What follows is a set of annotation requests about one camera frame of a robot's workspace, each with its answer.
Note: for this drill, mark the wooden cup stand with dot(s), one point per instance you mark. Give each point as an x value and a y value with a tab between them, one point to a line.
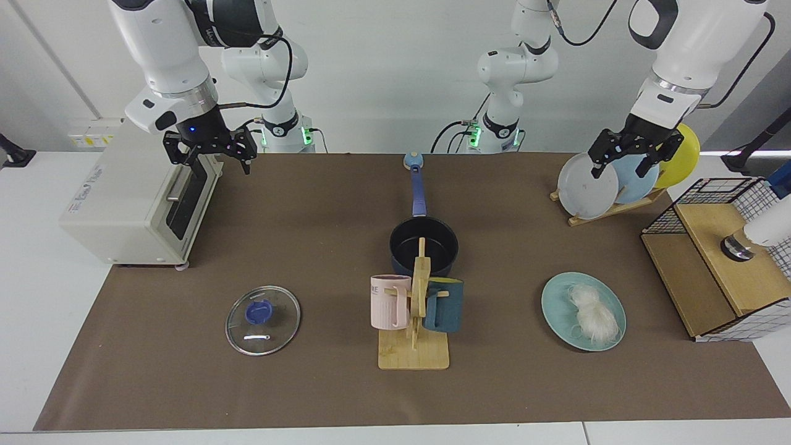
414	355

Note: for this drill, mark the pale toaster oven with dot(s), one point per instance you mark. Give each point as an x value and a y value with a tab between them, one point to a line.
117	204

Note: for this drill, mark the brown table cloth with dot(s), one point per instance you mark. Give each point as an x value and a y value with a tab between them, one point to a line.
309	216

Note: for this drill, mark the wooden plate rack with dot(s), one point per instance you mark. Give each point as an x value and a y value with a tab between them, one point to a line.
612	210

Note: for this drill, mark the white cylindrical device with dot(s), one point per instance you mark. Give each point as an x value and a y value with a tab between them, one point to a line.
769	228

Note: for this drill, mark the light blue plate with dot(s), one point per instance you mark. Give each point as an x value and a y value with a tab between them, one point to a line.
630	184

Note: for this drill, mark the pink cup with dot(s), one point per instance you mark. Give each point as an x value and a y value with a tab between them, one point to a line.
386	306

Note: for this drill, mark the white wall socket strip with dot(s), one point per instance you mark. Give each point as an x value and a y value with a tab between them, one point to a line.
93	137

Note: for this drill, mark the blue plastic object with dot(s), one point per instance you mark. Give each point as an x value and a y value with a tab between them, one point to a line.
782	179

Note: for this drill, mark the dark teal cup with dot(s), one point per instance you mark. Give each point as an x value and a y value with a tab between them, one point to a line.
448	309

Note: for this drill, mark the small blue round thing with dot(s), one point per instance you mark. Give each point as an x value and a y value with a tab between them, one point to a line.
413	161

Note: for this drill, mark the glass lid with blue knob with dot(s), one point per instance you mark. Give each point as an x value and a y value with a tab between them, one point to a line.
275	337

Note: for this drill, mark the yellow plate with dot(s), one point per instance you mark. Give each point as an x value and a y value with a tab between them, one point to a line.
686	154

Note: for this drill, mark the black stand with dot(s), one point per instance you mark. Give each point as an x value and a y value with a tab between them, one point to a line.
15	154
738	161

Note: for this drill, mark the grey plate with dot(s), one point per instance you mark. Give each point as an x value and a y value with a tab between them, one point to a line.
581	191

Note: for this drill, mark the white vermicelli bundle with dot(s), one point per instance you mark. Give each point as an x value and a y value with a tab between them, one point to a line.
588	304

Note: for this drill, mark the light teal plate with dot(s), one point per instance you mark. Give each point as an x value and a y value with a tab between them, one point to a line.
558	309

